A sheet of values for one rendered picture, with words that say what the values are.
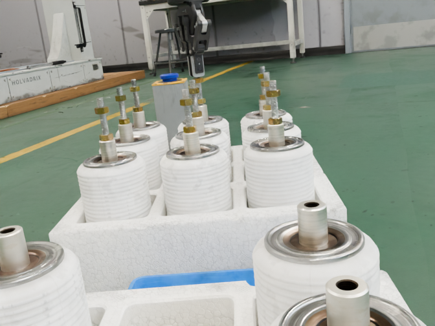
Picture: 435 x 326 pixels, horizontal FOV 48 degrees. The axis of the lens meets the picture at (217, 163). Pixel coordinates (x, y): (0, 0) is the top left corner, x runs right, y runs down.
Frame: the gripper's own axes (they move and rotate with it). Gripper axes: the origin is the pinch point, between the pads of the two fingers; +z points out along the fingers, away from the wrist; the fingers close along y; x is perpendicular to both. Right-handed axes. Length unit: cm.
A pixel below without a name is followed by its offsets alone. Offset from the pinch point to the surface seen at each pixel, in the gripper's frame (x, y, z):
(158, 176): 12.2, -8.8, 16.3
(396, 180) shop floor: -53, 6, 35
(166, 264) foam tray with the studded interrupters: 17.5, -26.3, 23.3
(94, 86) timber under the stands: -37, 332, 31
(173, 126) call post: 0.7, 15.6, 13.3
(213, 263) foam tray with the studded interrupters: 11.9, -29.0, 23.6
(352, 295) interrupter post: 19, -66, 7
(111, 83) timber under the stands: -56, 353, 32
